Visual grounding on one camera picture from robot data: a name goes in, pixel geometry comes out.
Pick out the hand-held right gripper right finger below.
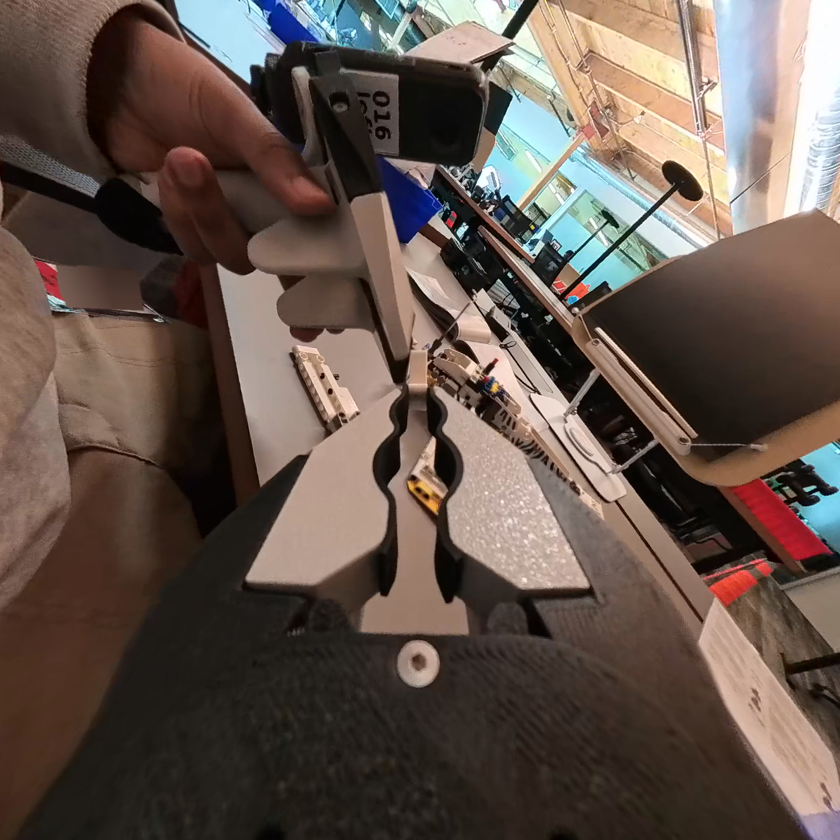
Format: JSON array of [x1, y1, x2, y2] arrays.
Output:
[[428, 389, 593, 614]]

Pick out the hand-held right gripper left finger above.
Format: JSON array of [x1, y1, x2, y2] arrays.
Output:
[[245, 387, 404, 601]]

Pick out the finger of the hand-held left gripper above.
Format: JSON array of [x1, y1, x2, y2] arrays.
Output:
[[350, 190, 417, 383]]

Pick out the white angled lego beam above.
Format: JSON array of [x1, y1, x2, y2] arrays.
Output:
[[402, 350, 432, 403]]

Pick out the person's left forearm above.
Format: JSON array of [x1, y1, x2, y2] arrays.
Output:
[[0, 0, 188, 198]]

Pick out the white lego assembly coloured pins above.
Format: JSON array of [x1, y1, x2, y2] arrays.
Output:
[[430, 350, 522, 424]]

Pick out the white studded lego plate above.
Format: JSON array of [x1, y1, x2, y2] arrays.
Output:
[[290, 344, 362, 432]]

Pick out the person's left hand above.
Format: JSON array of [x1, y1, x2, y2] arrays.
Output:
[[97, 20, 337, 277]]

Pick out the white paper sheet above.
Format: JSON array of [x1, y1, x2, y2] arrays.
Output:
[[407, 271, 462, 311]]

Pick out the cardboard flap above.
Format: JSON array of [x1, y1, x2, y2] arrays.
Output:
[[406, 21, 516, 67]]

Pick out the blue storage bin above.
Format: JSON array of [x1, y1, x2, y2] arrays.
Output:
[[377, 157, 445, 245]]

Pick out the striped instruction booklet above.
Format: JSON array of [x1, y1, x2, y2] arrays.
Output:
[[486, 403, 605, 519]]

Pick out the black electronic box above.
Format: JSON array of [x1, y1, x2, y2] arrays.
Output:
[[443, 238, 508, 298]]

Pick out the background workbench row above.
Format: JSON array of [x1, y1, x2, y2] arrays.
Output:
[[433, 167, 580, 329]]

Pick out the black pole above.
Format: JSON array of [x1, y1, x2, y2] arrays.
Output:
[[501, 0, 540, 38]]

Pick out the short black disc stand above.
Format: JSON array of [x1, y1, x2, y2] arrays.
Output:
[[570, 209, 622, 265]]

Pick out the person's tan pants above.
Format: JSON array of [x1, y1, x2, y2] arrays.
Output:
[[0, 308, 260, 840]]

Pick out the tall black disc stand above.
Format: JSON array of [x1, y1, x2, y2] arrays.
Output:
[[563, 160, 704, 301]]

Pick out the red object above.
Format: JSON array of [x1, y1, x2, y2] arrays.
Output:
[[703, 478, 833, 606]]

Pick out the dark tilted monitor on stand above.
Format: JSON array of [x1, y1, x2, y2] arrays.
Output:
[[530, 209, 840, 503]]

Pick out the white cardboard box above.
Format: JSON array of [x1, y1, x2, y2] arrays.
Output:
[[697, 598, 840, 818]]

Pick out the silver ventilation duct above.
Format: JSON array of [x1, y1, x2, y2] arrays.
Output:
[[714, 0, 840, 232]]

